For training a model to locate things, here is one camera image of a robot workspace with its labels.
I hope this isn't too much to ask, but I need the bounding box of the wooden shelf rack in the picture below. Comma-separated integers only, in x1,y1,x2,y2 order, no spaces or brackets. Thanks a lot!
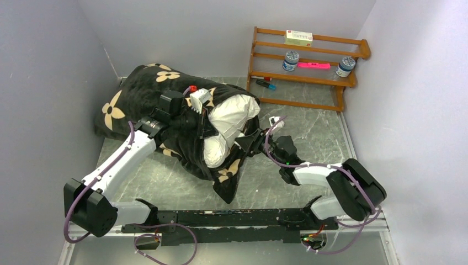
246,26,371,112

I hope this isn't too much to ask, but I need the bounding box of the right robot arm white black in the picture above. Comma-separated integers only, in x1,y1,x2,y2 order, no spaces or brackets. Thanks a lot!
235,131,387,229

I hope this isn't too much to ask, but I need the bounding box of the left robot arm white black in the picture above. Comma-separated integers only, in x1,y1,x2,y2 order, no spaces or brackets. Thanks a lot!
63,88,217,243

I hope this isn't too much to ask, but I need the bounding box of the black pillowcase with beige flowers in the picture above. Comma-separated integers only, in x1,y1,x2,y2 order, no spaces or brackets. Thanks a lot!
94,63,260,203

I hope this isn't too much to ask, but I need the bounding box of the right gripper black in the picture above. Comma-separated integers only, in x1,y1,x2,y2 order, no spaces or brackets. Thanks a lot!
235,128,285,167

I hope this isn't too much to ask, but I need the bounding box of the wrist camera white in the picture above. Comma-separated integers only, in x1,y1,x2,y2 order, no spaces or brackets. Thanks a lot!
268,116,285,134
190,88,211,113

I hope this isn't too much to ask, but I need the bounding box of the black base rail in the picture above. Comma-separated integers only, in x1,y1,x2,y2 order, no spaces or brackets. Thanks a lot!
121,208,338,246

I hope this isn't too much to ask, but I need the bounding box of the black blue marker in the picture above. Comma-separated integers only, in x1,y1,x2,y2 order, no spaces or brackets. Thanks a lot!
256,79,276,91

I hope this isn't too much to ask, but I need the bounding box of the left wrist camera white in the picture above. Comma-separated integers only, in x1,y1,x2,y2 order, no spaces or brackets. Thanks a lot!
190,88,211,113

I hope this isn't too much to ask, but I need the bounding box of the right blue white jar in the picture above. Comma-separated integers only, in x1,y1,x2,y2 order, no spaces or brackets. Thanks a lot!
335,56,356,78

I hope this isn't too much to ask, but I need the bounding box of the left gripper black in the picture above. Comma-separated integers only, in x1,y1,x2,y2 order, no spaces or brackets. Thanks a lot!
170,105,219,139

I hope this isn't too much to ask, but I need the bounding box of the pink highlighter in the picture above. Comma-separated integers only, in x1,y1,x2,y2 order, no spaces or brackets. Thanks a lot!
297,62,331,70

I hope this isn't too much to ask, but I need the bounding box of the blue white jar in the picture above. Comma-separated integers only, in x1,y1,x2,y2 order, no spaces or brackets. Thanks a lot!
335,56,356,78
282,51,300,71

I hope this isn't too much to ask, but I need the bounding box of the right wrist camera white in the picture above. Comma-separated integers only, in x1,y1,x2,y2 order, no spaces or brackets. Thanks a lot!
268,116,285,134

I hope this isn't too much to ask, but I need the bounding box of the red white marker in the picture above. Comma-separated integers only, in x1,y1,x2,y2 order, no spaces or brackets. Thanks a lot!
251,76,272,82

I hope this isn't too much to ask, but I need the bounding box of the white green box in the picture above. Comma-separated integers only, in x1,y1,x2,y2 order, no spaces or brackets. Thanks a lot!
284,30,313,47

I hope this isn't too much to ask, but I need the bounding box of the white pillow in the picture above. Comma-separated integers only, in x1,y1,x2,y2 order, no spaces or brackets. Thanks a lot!
203,94,260,168

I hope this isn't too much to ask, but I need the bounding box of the left blue white jar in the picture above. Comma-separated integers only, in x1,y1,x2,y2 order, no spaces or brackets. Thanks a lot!
282,51,300,71

